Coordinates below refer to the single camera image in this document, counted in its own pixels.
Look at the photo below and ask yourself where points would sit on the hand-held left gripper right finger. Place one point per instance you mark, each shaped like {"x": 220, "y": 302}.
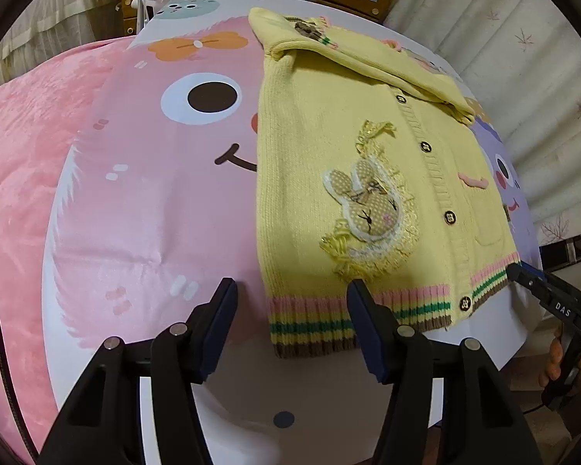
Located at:
{"x": 368, "y": 329}

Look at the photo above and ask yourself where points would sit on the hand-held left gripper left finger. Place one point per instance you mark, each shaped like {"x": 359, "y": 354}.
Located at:
{"x": 218, "y": 334}

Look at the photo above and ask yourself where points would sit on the cream lace furniture cover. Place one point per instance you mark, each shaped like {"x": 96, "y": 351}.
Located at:
{"x": 53, "y": 19}

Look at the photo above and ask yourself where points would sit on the person's right hand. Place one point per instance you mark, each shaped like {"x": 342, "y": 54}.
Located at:
{"x": 554, "y": 358}

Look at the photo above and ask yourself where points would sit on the cartoon printed table cover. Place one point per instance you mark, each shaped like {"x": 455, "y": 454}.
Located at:
{"x": 150, "y": 203}

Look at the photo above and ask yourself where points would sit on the pink fleece blanket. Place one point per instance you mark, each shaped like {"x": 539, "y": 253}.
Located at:
{"x": 19, "y": 179}

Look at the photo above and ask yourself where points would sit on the white leaf print curtain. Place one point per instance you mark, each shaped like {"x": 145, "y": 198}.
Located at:
{"x": 513, "y": 34}

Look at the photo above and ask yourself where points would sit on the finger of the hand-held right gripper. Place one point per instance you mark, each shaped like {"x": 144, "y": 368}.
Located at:
{"x": 547, "y": 295}

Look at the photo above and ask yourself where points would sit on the yellow knitted cardigan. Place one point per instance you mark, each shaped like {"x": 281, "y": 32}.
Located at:
{"x": 300, "y": 155}

